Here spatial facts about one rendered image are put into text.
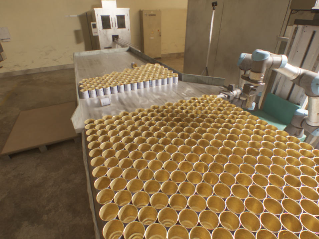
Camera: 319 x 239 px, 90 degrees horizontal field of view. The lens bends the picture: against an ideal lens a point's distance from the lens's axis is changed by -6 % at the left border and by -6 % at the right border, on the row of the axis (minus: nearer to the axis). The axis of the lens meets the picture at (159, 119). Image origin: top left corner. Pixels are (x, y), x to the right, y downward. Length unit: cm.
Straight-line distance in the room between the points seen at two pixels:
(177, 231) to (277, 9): 299
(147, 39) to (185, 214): 740
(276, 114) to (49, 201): 263
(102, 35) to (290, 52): 530
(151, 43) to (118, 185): 733
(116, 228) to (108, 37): 590
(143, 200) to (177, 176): 18
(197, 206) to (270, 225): 26
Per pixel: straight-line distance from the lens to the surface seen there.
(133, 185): 79
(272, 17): 318
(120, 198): 77
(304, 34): 198
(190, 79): 208
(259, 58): 108
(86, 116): 147
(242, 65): 176
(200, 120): 118
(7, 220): 253
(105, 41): 624
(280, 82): 203
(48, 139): 314
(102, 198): 78
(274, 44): 312
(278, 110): 203
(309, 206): 90
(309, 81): 143
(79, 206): 223
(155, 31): 789
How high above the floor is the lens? 178
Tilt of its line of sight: 32 degrees down
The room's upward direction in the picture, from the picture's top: straight up
